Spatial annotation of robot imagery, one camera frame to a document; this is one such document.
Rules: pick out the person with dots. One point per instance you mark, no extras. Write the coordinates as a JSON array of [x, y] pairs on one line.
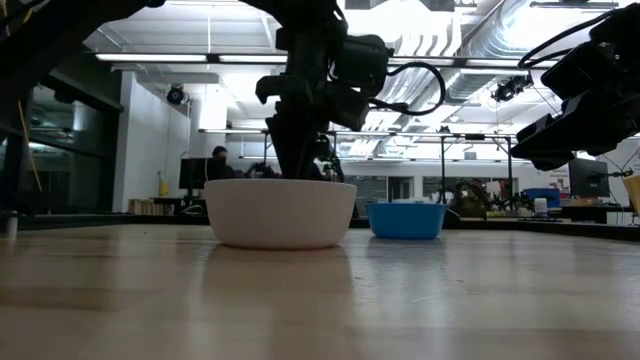
[[220, 155]]

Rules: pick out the white plastic container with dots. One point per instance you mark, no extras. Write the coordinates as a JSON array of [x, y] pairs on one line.
[[540, 206]]

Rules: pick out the stack of books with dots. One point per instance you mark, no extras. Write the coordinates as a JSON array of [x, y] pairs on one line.
[[150, 207]]

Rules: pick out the blue storage box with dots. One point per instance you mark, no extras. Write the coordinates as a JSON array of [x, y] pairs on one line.
[[542, 196]]

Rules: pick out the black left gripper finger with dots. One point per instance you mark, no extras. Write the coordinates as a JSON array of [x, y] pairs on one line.
[[297, 150]]

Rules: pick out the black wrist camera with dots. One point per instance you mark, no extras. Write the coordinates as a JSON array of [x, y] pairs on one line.
[[362, 62], [582, 70]]

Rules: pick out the large white bowl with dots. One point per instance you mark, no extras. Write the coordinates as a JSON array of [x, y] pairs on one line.
[[280, 215]]

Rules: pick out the black table frame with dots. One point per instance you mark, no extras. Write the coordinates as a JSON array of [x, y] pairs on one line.
[[100, 220]]

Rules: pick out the black ceiling-mounted camera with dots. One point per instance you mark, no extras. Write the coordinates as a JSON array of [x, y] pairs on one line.
[[510, 88], [175, 95]]

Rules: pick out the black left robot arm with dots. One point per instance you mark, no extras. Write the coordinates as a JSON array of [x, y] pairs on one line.
[[50, 30]]

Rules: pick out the background black robot arm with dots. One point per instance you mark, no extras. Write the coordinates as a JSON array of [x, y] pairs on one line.
[[470, 200]]

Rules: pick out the long ceiling light bar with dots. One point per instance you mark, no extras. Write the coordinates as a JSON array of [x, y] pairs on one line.
[[150, 57]]

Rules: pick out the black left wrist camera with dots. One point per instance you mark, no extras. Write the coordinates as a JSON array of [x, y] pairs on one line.
[[362, 62]]

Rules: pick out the blue plastic bowl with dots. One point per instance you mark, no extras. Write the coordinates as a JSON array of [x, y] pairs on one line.
[[406, 221]]

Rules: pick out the yellow bottle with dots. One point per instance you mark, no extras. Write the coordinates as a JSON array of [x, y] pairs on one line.
[[164, 189]]

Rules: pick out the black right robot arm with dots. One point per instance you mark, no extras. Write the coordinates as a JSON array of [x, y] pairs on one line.
[[620, 30]]

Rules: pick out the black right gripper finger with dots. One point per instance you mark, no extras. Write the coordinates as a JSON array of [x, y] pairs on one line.
[[547, 129], [547, 154]]

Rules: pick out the dark computer monitor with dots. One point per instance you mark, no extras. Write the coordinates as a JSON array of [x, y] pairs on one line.
[[195, 172], [589, 177]]

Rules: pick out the yellow plastic bowl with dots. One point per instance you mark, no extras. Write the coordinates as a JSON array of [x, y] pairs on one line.
[[634, 192]]

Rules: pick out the black background workstation frame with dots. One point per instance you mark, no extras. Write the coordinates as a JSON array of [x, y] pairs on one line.
[[442, 165]]

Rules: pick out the small white cylinder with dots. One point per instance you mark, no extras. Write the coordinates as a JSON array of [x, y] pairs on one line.
[[12, 227]]

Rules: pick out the silver ventilation duct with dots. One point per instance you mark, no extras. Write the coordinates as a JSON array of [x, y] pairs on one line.
[[470, 87]]

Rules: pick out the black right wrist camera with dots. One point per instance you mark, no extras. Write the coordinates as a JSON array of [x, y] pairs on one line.
[[582, 70]]

